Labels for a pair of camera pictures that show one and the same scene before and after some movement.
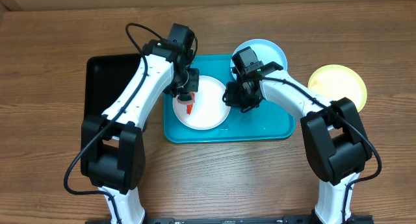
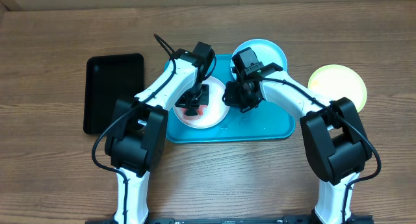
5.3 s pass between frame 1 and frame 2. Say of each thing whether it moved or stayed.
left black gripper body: moved
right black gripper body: stayed
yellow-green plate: stayed
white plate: stayed
